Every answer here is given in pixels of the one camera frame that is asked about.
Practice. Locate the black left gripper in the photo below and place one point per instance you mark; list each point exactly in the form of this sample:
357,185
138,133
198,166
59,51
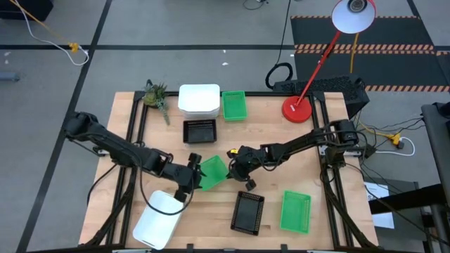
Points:
181,175

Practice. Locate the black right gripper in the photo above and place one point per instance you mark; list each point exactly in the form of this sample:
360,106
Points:
247,161

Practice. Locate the green plastic slotted basket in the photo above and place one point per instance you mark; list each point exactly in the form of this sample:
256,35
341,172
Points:
295,212
215,173
234,107

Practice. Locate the black plastic slotted basket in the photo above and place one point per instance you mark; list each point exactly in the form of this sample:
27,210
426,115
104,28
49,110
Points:
199,133
247,213

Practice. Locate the white plastic basket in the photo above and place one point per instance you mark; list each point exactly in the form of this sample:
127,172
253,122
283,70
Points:
158,225
198,116
198,98

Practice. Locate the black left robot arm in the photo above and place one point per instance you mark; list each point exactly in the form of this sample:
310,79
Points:
116,145

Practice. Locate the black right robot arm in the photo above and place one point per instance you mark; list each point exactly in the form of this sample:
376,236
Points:
299,142

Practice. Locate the red desk lamp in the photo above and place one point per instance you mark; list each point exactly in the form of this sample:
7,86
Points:
297,109

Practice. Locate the potted succulent plant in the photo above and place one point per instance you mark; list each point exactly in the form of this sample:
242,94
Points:
156,98

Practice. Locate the white paper sheet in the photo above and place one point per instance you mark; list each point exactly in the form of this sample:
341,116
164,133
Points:
381,207

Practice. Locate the yellow power plug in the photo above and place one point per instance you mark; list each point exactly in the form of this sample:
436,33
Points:
395,138

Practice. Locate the black hazard striped floor mat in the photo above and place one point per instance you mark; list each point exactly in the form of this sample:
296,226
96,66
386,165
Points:
386,66

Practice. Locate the black side table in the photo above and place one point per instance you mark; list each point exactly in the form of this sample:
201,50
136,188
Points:
437,140

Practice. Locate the grey floor object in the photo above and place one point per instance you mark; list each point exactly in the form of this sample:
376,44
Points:
8,76

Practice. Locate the black floor box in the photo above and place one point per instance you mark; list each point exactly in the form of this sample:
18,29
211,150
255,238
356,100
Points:
24,8

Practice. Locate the black aluminium table frame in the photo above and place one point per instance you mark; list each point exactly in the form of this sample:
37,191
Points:
263,93

